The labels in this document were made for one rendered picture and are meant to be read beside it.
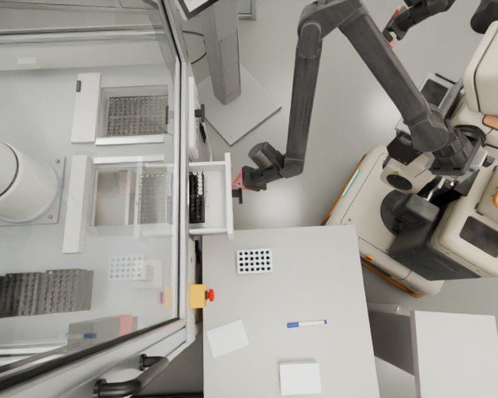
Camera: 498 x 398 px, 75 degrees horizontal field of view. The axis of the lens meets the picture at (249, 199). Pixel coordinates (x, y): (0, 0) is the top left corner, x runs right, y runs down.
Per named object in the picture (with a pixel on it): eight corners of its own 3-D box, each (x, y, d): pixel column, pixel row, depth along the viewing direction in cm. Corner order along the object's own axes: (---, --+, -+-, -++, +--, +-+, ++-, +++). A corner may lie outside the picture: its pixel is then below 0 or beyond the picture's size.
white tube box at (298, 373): (315, 359, 110) (318, 362, 105) (318, 388, 108) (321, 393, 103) (277, 361, 110) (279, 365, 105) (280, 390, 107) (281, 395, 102)
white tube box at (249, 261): (270, 249, 120) (271, 248, 116) (272, 272, 118) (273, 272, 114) (236, 251, 120) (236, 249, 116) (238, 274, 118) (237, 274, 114)
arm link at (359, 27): (350, -22, 57) (348, -36, 64) (290, 31, 66) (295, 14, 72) (455, 142, 77) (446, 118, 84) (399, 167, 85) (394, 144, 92)
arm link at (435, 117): (460, 144, 79) (454, 131, 82) (443, 114, 74) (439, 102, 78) (420, 159, 84) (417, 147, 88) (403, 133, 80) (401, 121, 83)
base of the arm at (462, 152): (464, 176, 80) (483, 139, 83) (451, 155, 77) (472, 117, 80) (430, 174, 88) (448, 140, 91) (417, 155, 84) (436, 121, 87)
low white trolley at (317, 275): (315, 249, 196) (355, 223, 123) (327, 362, 179) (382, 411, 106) (219, 253, 195) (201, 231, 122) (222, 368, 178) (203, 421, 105)
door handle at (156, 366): (172, 351, 56) (135, 379, 38) (172, 367, 55) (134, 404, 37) (144, 352, 56) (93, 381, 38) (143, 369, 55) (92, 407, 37)
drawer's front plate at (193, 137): (198, 92, 132) (193, 76, 121) (198, 159, 124) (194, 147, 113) (193, 93, 132) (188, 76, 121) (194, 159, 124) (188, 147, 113)
